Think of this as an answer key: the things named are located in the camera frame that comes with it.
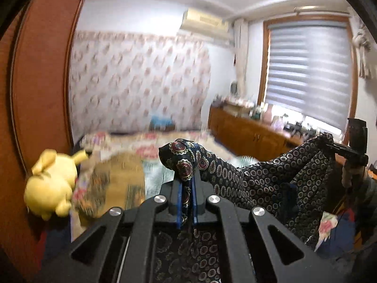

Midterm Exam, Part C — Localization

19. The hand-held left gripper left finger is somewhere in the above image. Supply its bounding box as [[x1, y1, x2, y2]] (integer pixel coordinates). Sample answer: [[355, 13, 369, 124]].
[[41, 180, 182, 283]]

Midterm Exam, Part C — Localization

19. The blue folded cloth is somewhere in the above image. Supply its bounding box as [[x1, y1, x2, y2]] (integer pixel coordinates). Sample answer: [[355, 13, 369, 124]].
[[150, 116, 175, 128]]

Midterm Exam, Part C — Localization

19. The person's right hand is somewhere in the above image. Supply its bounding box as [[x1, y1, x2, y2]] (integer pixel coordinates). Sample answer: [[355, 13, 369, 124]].
[[342, 163, 369, 190]]

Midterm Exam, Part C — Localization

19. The beige air conditioner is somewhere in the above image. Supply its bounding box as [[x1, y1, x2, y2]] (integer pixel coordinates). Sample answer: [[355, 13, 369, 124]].
[[179, 8, 234, 47]]

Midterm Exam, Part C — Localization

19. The wooden cabinet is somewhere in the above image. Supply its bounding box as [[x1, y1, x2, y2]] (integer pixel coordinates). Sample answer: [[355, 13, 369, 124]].
[[208, 106, 348, 163]]

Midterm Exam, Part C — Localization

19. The grey striped window blind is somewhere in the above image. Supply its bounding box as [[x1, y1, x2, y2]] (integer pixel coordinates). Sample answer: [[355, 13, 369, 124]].
[[265, 22, 352, 131]]

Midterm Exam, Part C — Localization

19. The ring patterned wall curtain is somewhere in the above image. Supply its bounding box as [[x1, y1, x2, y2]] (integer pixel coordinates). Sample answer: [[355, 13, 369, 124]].
[[68, 31, 213, 134]]

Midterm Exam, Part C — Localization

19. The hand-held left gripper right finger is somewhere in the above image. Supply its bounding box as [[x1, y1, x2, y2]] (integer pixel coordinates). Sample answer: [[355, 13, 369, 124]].
[[191, 179, 344, 283]]

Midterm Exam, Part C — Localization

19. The curtain rail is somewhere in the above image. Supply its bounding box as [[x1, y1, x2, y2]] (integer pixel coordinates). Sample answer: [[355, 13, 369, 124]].
[[295, 5, 352, 16]]

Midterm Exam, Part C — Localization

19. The dark blue patterned shirt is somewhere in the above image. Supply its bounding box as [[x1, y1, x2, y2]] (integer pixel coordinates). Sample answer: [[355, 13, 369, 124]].
[[155, 133, 337, 283]]

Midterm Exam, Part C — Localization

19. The floral blanket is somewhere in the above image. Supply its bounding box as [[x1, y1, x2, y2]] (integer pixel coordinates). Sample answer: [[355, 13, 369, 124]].
[[71, 130, 261, 238]]

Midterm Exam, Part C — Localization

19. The yellow plush toy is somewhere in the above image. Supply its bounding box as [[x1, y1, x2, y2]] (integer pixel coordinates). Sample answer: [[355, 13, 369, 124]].
[[24, 149, 89, 221]]

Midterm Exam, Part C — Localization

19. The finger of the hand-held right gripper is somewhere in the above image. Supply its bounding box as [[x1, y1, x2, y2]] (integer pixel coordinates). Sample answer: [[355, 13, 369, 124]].
[[324, 140, 350, 157]]

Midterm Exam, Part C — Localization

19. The white tied curtain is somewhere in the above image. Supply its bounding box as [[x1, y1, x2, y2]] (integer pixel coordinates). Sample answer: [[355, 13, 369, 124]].
[[352, 8, 374, 79], [234, 19, 250, 95]]

